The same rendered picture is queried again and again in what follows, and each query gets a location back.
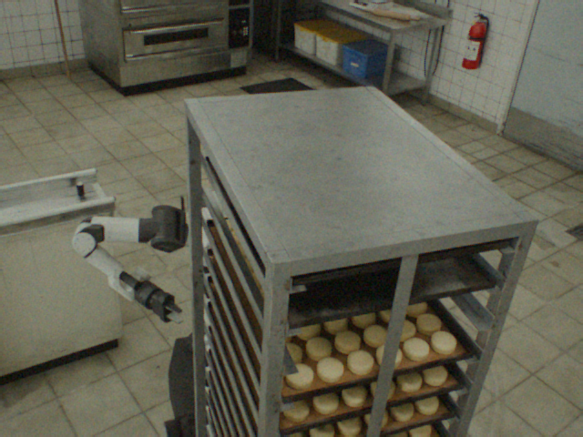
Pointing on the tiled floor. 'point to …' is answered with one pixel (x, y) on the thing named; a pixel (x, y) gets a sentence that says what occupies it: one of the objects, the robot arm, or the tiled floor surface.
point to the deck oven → (166, 42)
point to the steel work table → (396, 84)
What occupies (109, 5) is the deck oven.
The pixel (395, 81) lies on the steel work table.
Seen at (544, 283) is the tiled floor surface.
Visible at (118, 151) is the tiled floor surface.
